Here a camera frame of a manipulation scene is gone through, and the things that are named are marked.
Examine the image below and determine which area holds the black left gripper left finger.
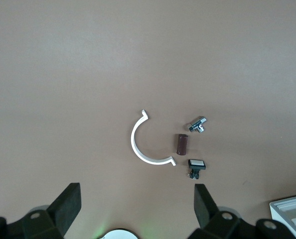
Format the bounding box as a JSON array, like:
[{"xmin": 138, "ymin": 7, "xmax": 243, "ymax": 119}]
[{"xmin": 0, "ymin": 182, "xmax": 82, "ymax": 239}]

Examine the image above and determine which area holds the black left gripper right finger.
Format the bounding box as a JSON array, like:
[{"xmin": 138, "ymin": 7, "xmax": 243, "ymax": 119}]
[{"xmin": 189, "ymin": 183, "xmax": 296, "ymax": 239}]

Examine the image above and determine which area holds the black rectangular white-faced push button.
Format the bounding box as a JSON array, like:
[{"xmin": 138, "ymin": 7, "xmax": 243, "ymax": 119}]
[{"xmin": 184, "ymin": 158, "xmax": 207, "ymax": 181}]

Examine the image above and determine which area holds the brown plastic cylinder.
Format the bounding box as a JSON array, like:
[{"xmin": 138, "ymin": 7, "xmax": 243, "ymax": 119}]
[{"xmin": 174, "ymin": 133, "xmax": 189, "ymax": 156}]

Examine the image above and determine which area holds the chrome valve fitting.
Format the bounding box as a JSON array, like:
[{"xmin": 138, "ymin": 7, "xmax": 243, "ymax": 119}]
[{"xmin": 188, "ymin": 116, "xmax": 209, "ymax": 134}]

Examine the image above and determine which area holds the white half-ring pipe clamp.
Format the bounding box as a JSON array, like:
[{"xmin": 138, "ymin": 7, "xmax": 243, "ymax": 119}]
[{"xmin": 130, "ymin": 109, "xmax": 177, "ymax": 167}]

